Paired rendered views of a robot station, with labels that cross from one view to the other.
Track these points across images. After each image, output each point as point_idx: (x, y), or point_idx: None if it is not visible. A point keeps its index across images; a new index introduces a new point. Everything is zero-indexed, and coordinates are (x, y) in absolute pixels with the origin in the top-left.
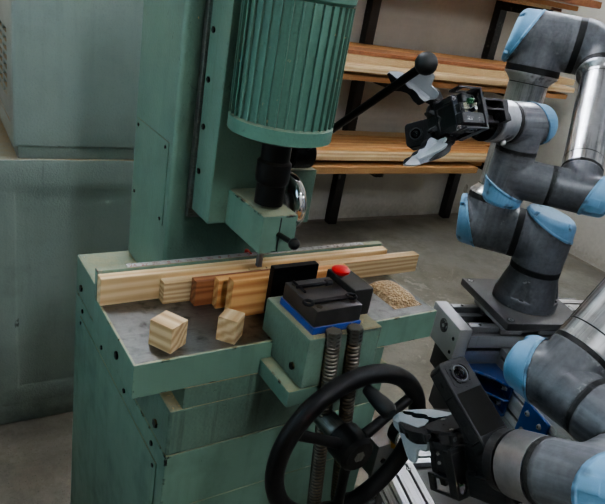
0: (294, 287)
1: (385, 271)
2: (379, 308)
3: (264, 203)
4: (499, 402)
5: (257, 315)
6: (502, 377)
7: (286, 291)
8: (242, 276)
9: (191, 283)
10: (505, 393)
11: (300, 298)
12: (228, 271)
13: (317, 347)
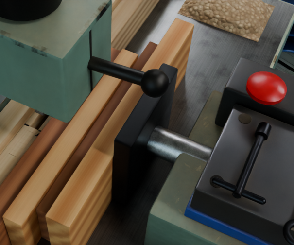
0: (225, 193)
1: None
2: (240, 54)
3: (31, 13)
4: None
5: (108, 214)
6: None
7: (203, 202)
8: (68, 194)
9: None
10: None
11: (261, 219)
12: None
13: None
